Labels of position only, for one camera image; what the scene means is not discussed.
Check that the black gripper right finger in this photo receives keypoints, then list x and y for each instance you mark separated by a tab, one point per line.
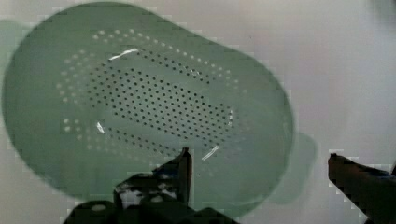
370	189

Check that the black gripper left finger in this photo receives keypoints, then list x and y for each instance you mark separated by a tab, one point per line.
171	180

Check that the green plastic strainer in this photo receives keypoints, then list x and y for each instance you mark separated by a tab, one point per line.
101	91

